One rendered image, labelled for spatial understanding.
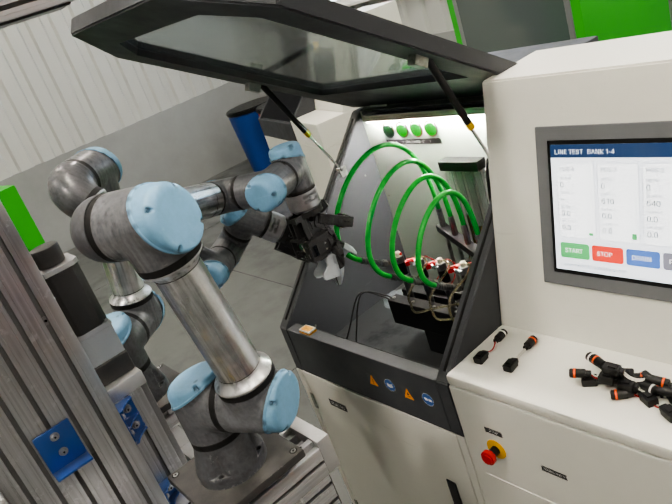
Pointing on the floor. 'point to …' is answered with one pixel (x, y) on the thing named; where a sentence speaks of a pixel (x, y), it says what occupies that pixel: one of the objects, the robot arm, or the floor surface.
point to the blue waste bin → (251, 133)
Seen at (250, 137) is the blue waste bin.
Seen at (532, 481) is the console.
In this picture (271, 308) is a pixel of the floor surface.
